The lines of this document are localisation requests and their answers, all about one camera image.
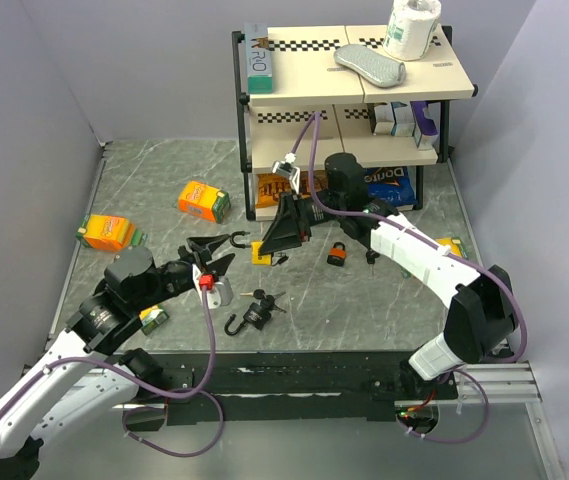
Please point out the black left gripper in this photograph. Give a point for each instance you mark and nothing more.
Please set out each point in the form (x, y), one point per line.
(203, 248)

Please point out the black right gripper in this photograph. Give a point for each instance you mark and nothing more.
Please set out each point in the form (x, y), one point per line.
(289, 228)

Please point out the yellow padlock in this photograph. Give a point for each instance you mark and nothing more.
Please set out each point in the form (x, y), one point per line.
(257, 258)

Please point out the orange padlock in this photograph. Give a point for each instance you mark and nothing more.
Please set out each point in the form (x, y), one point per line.
(337, 255)

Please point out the keys of orange padlock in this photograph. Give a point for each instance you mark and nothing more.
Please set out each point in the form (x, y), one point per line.
(371, 258)

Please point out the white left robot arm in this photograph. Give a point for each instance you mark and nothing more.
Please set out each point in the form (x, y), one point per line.
(73, 379)

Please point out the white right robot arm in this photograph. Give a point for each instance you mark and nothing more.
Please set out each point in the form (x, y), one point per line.
(481, 309)

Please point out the orange box by right arm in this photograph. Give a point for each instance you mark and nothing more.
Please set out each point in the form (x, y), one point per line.
(451, 247)

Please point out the black key bunch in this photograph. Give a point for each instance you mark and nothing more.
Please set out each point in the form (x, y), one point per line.
(265, 300)

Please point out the kettle chips bag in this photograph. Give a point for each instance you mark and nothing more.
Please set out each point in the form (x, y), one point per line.
(270, 186)

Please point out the orange green snack box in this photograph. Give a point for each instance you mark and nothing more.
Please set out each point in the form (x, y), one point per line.
(204, 201)

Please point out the black padlock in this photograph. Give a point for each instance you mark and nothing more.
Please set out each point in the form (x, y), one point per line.
(257, 316)

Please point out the orange snack box front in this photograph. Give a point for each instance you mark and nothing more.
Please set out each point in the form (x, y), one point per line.
(151, 318)

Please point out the orange green striped box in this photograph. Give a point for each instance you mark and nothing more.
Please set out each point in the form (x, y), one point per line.
(109, 233)

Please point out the blue doritos bag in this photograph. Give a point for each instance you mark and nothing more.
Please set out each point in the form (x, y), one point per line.
(391, 184)

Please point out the white small carton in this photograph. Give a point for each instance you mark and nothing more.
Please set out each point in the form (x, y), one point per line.
(383, 119)

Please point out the beige two-tier shelf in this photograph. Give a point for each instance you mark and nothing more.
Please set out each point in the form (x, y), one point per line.
(307, 80)

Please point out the white blue carton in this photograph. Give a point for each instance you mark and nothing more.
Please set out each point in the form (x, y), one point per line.
(404, 121)

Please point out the teal rio box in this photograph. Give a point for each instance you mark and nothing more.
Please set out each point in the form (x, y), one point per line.
(259, 64)

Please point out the purple white carton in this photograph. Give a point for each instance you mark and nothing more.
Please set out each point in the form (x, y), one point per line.
(425, 130)

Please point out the grey sponge pouch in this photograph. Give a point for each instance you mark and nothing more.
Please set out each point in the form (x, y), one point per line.
(377, 69)

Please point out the white toilet paper roll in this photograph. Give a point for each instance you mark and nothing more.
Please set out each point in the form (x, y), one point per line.
(410, 28)

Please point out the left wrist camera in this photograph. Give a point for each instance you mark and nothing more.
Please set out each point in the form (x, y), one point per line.
(213, 290)

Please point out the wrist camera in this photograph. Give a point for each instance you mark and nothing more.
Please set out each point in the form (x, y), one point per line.
(213, 290)
(287, 169)

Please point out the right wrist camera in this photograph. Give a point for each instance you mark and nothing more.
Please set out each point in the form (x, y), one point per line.
(287, 169)

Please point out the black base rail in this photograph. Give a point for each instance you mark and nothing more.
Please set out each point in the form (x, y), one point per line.
(258, 386)

